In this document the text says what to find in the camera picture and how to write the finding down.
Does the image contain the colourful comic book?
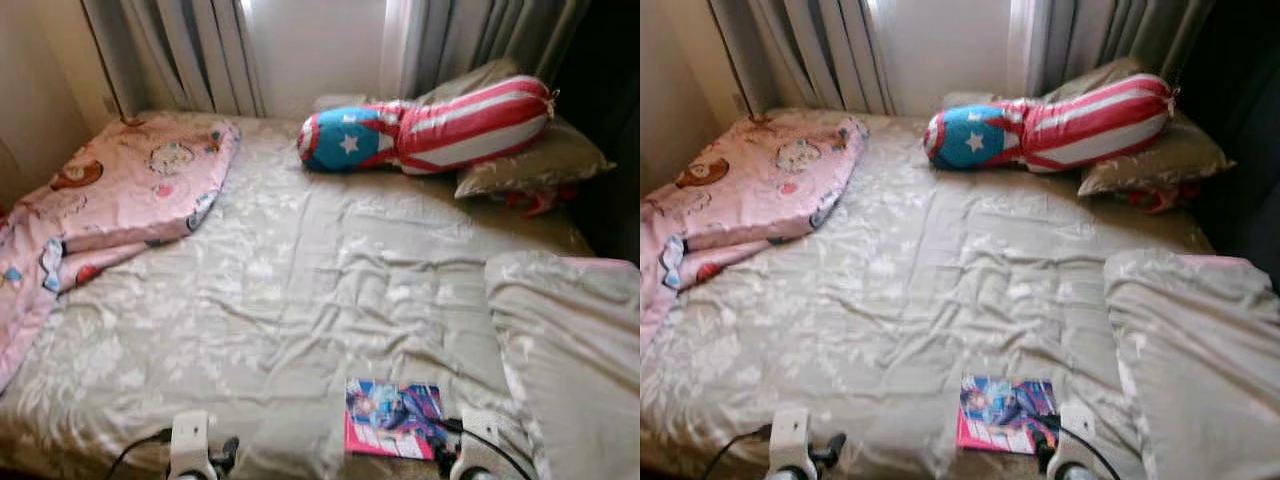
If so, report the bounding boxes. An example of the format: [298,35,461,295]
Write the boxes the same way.
[956,375,1059,456]
[345,378,448,461]

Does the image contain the folded beige quilt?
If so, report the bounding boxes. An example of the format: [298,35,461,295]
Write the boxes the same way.
[1103,248,1280,480]
[485,250,641,480]

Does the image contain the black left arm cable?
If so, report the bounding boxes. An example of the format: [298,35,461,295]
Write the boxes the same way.
[700,425,771,480]
[105,430,171,480]

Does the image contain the beige floral bedspread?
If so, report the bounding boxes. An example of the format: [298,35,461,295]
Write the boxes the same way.
[640,108,1216,480]
[0,110,601,480]

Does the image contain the pink cartoon print blanket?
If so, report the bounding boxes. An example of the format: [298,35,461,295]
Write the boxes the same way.
[640,112,869,351]
[0,115,241,396]

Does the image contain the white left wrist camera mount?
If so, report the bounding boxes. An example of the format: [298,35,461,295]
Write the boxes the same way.
[168,410,216,480]
[768,408,813,480]

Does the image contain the red cloth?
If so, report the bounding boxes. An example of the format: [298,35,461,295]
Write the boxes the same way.
[495,183,581,216]
[1125,183,1201,214]

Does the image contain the beige pillow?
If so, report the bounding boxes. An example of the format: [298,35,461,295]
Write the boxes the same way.
[1040,57,1236,198]
[415,58,616,199]

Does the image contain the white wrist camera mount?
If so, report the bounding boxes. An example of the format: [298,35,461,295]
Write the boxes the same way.
[168,410,216,480]
[1048,402,1099,476]
[768,408,813,480]
[455,408,501,479]

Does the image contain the grey curtain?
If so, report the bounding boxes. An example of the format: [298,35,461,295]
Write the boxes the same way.
[1010,0,1216,101]
[385,0,591,101]
[708,0,896,116]
[82,0,266,119]

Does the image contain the flag print bolster pillow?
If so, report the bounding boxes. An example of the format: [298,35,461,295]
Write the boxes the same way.
[298,75,557,176]
[923,73,1179,173]

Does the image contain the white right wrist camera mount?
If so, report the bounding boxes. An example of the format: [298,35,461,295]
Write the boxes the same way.
[1048,402,1099,476]
[455,408,501,479]

